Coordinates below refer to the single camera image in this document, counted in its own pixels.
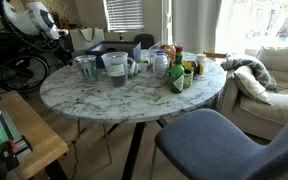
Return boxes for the clear plastic measuring cup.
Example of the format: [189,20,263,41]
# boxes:
[100,51,129,89]

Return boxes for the dark blue cardboard box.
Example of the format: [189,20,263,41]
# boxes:
[84,40,143,70]

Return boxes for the patterned white cloth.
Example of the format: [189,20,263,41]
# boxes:
[126,56,140,77]

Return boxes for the green glass bottle red cap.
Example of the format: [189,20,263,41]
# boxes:
[168,46,186,95]

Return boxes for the small jar with lid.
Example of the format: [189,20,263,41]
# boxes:
[182,68,195,90]

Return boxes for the bagged bread snack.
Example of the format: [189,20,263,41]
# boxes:
[158,43,177,64]

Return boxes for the dark grey chair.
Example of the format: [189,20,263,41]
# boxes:
[133,33,156,51]

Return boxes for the yellow label jar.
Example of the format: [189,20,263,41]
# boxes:
[181,60,206,77]

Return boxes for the white pill bottle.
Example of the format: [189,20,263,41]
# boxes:
[195,53,208,76]

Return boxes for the white tote bag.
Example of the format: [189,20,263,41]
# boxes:
[69,26,106,53]

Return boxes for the white window blinds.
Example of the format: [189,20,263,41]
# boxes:
[104,0,145,33]

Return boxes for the beige curtain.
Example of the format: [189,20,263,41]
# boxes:
[171,0,224,55]

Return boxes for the dark blue-grey chair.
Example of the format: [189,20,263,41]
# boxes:
[149,107,288,180]

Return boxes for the cream cushion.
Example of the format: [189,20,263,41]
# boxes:
[233,65,273,106]

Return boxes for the patterned grey throw pillow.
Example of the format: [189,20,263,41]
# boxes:
[220,55,279,91]

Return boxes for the wooden bench table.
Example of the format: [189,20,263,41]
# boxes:
[0,90,70,180]

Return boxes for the black bicycle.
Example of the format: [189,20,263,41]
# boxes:
[0,31,73,94]

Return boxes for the cream sofa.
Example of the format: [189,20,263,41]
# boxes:
[218,45,288,142]

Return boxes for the green red clamp tool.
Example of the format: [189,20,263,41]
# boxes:
[0,91,34,169]

